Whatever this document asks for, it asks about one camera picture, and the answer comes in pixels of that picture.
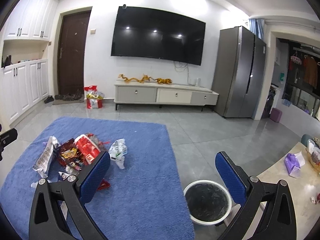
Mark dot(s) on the purple tissue pack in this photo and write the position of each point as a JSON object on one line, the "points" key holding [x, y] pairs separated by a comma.
{"points": [[293, 164]]}

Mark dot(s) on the golden dragon ornament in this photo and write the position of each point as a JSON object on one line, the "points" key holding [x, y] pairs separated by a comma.
{"points": [[145, 78]]}

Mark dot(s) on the purple storage box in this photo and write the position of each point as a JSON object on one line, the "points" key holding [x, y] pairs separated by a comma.
{"points": [[275, 115]]}

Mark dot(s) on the golden tiger ornament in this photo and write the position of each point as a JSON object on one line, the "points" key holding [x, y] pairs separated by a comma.
{"points": [[162, 81]]}

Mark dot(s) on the blue shaggy rug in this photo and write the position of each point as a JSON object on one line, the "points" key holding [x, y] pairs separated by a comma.
{"points": [[142, 201]]}

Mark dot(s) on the black bag on counter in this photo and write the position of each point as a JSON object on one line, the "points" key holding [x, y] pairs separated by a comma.
{"points": [[7, 61]]}

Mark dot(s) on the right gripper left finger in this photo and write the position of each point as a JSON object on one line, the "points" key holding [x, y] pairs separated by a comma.
{"points": [[46, 217]]}

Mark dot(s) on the red white snack bag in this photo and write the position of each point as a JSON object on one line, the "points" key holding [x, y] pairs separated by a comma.
{"points": [[90, 146]]}

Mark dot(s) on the dark red snack bag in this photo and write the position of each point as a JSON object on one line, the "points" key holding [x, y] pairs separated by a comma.
{"points": [[69, 155]]}

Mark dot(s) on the white round trash bin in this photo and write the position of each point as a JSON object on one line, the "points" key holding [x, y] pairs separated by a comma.
{"points": [[209, 203]]}

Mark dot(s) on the white grey TV cabinet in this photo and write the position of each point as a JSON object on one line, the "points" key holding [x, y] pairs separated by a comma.
{"points": [[156, 94]]}

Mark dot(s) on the red white gift bag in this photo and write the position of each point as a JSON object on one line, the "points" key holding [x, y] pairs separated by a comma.
{"points": [[94, 98]]}

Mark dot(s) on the white upper wall cabinets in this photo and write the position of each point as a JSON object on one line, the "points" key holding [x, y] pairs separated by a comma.
{"points": [[31, 20]]}

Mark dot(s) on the white router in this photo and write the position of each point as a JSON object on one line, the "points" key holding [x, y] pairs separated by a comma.
{"points": [[198, 82]]}

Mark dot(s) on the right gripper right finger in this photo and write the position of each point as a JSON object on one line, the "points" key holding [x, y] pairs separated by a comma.
{"points": [[278, 220]]}

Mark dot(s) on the dark brown entrance door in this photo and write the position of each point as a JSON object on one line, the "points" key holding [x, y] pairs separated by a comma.
{"points": [[70, 56]]}

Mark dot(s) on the white blue snack bag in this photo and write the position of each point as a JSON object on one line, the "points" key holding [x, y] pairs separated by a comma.
{"points": [[43, 163]]}

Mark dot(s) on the wall mounted black television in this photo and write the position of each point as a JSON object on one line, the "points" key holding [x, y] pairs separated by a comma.
{"points": [[158, 34]]}

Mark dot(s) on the white crumpled tissue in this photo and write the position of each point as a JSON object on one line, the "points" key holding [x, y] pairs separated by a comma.
{"points": [[62, 176]]}

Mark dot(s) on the white silver crumpled wrapper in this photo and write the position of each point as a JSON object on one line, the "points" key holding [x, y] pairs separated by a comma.
{"points": [[117, 152]]}

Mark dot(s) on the brown door mat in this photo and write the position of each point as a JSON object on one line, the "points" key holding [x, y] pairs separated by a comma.
{"points": [[68, 99]]}

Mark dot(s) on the grey double door refrigerator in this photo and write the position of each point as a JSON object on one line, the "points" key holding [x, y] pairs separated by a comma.
{"points": [[239, 72]]}

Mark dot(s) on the red orange chips bag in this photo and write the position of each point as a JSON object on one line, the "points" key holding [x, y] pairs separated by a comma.
{"points": [[103, 185]]}

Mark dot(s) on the black slipper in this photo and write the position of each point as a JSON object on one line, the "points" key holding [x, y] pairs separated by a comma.
{"points": [[49, 99]]}

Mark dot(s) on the blue striped curtain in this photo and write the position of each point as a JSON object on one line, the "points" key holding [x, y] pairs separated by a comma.
{"points": [[256, 26]]}

